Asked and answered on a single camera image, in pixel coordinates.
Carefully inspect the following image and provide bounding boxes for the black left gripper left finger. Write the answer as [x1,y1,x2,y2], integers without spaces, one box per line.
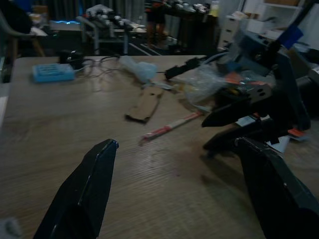
[33,138,119,239]

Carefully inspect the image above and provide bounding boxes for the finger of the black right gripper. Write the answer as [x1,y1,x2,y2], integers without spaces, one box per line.
[203,118,277,152]
[201,98,251,128]

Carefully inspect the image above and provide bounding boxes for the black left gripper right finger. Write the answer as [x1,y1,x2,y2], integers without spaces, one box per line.
[235,136,319,239]

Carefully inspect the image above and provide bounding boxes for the clear plastic bag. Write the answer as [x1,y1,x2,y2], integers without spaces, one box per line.
[179,63,229,105]

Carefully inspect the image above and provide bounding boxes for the red white wrapper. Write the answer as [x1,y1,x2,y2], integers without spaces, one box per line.
[139,112,202,145]

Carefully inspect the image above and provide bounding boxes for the black long device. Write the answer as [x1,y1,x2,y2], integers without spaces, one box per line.
[164,57,200,80]

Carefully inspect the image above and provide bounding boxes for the wooden table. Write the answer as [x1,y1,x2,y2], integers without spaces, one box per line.
[0,54,319,239]

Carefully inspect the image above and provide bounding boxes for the brown cardboard piece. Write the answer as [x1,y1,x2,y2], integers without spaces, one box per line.
[124,88,165,124]

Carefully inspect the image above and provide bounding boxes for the white drawer cabinet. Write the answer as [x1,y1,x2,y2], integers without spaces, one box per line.
[219,14,250,50]

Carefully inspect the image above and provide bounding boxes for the white shelf unit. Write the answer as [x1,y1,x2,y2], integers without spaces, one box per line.
[245,0,319,43]

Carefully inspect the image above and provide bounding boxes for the black treadmill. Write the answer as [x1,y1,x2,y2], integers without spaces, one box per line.
[128,34,190,56]

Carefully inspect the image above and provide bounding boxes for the white plastic bag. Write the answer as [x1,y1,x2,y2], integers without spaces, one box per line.
[119,56,158,83]

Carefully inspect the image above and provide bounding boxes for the person with bare legs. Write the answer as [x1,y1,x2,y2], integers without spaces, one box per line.
[146,0,167,49]

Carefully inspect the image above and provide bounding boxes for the blue plastic box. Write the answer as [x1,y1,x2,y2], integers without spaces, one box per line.
[31,63,75,83]

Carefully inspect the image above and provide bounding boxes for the black power adapter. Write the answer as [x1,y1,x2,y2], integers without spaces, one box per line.
[58,49,84,69]

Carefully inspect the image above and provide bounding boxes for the grey metal rack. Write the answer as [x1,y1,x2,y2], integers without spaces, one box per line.
[76,14,148,55]

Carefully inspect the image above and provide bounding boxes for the grey chair wooden legs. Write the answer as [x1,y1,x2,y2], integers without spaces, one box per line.
[0,7,45,58]

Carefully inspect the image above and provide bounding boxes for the thin grey cable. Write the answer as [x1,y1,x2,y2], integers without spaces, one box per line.
[74,56,140,80]

